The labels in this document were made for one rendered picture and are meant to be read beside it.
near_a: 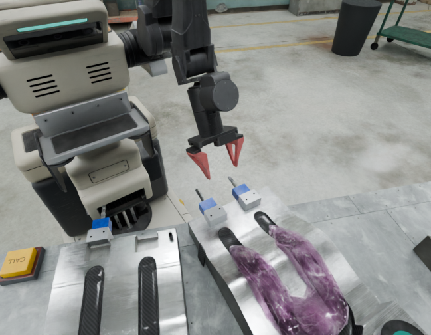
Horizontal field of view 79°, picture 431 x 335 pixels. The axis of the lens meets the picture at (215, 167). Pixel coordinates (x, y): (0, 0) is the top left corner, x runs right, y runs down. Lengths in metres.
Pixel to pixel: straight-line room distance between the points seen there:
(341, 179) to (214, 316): 1.70
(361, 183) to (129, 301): 1.89
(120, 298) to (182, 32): 0.52
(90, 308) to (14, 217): 1.62
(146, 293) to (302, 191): 1.55
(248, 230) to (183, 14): 0.49
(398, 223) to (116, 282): 0.76
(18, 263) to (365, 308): 0.77
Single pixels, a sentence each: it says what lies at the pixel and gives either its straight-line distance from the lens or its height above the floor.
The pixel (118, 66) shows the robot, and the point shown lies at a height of 1.16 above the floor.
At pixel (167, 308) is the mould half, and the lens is 0.58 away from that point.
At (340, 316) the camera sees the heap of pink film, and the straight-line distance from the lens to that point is 0.61.
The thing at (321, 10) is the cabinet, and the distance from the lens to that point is 6.26.
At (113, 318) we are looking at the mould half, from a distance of 0.60.
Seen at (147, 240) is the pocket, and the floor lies 0.87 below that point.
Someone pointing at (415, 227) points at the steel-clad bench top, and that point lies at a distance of 0.94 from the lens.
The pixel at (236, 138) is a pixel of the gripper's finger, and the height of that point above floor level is 1.07.
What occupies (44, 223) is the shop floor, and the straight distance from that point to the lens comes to 2.04.
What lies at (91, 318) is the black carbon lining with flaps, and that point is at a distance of 0.62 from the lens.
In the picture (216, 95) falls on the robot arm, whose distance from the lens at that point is 0.48.
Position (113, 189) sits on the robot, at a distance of 0.90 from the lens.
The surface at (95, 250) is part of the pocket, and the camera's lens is 0.70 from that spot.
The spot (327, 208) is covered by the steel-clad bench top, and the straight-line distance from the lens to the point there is 0.86.
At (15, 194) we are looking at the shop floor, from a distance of 2.34.
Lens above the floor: 1.43
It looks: 44 degrees down
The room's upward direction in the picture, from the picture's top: straight up
